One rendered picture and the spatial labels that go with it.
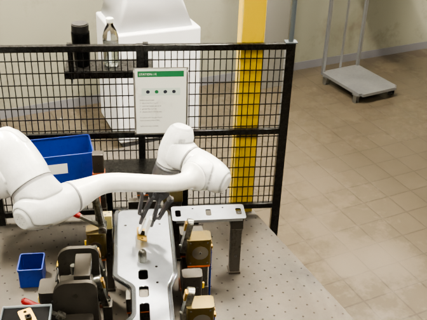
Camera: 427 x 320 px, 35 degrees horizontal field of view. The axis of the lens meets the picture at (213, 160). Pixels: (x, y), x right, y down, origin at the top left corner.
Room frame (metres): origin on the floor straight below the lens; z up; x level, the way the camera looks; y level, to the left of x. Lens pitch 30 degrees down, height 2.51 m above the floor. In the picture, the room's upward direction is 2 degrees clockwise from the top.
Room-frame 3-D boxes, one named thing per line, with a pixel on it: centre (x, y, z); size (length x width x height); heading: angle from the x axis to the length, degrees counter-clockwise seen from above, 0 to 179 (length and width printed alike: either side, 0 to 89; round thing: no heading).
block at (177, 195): (2.29, 0.16, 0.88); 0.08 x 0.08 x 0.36; 8
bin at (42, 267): (2.11, 0.71, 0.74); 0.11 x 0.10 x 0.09; 8
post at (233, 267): (2.21, -0.10, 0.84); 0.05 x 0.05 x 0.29; 8
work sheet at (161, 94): (2.57, 0.23, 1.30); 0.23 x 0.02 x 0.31; 98
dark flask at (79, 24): (2.61, 0.56, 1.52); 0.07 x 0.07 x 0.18
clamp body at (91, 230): (1.98, 0.43, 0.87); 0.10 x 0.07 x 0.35; 98
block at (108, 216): (2.07, 0.39, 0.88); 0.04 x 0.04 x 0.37; 8
